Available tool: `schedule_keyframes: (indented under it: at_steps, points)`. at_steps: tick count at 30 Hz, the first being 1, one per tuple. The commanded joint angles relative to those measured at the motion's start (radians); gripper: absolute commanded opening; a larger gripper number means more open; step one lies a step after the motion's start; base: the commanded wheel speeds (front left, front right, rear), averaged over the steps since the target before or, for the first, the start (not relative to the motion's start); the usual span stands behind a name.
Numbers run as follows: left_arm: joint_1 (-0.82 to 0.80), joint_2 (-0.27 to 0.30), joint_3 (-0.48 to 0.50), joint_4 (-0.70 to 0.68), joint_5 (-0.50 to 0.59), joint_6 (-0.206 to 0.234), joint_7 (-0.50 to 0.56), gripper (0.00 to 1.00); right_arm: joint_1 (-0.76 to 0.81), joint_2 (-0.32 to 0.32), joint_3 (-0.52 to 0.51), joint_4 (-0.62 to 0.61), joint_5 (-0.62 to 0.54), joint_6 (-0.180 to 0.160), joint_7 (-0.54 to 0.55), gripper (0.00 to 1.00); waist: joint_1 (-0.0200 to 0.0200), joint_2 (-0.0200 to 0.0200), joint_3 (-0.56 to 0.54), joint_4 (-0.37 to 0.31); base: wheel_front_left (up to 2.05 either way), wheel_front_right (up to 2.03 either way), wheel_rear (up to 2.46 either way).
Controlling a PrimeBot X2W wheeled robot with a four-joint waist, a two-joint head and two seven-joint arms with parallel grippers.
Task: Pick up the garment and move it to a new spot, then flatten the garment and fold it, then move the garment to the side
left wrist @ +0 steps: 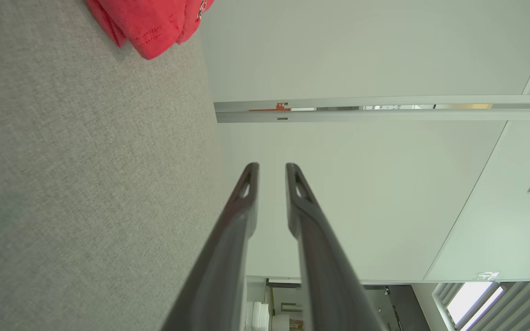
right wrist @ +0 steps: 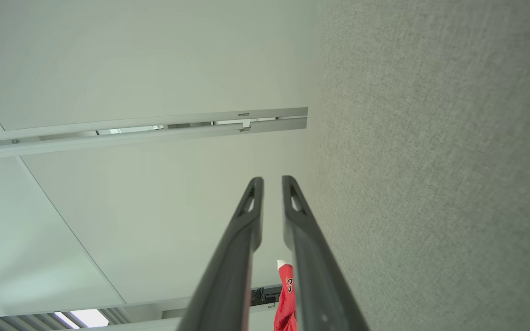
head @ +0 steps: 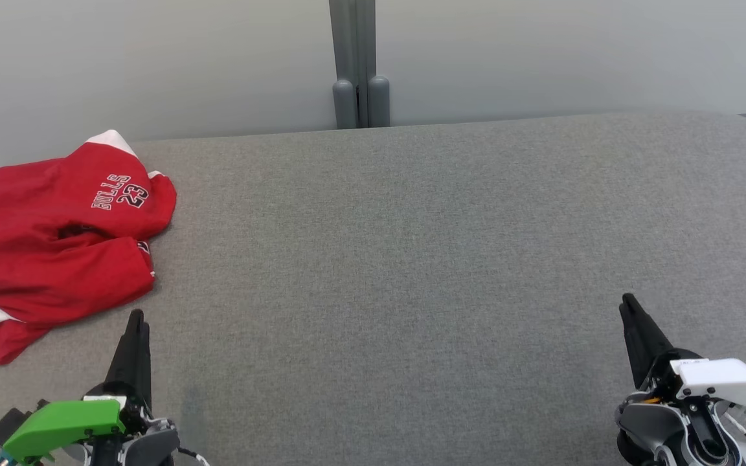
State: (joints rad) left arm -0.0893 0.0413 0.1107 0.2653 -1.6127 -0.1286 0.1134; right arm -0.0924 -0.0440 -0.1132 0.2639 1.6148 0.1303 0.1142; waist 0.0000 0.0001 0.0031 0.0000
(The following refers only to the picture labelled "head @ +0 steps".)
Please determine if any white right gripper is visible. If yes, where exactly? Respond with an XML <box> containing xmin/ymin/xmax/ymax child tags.
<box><xmin>620</xmin><ymin>293</ymin><xmax>746</xmax><ymax>408</ymax></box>

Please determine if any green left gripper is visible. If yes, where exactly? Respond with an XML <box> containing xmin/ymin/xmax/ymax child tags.
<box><xmin>3</xmin><ymin>309</ymin><xmax>153</xmax><ymax>464</ymax></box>

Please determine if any red jersey with white sleeves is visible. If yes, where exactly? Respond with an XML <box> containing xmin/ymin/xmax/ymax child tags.
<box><xmin>0</xmin><ymin>230</ymin><xmax>156</xmax><ymax>366</ymax></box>

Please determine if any thin left arm cable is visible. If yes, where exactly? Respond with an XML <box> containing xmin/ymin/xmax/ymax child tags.
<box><xmin>175</xmin><ymin>445</ymin><xmax>210</xmax><ymax>466</ymax></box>

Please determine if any grey partition post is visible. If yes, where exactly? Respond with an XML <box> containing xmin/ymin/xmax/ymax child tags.
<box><xmin>329</xmin><ymin>0</ymin><xmax>391</xmax><ymax>129</ymax></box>

